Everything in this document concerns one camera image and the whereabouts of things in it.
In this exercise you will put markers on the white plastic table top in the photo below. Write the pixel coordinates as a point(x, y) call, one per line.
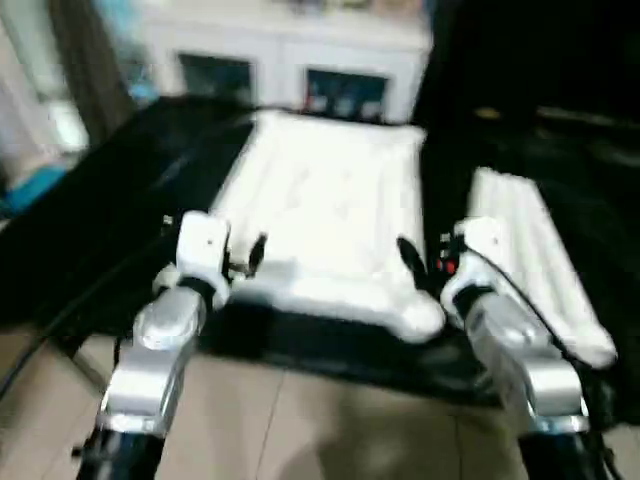
point(325, 210)

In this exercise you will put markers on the black work surface mat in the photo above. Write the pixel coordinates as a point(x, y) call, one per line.
point(125, 200)

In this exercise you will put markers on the small yellow tag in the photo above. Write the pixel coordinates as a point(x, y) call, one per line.
point(487, 112)

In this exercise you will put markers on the dark grey tube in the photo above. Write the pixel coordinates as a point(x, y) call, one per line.
point(590, 117)

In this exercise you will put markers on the white glass-door cabinet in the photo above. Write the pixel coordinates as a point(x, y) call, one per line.
point(280, 50)

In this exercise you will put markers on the black backdrop cloth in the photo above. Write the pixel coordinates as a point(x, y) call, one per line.
point(525, 50)

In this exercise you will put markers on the grey curtain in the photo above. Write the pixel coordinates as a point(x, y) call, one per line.
point(90, 65)

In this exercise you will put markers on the glass sliding door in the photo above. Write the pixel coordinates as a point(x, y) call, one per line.
point(30, 100)

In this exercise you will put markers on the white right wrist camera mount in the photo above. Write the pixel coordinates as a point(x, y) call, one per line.
point(480, 250)

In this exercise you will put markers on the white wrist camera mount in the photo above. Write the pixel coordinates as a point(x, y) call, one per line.
point(480, 250)
point(200, 250)

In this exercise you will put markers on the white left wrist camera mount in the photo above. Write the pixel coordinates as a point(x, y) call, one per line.
point(200, 250)

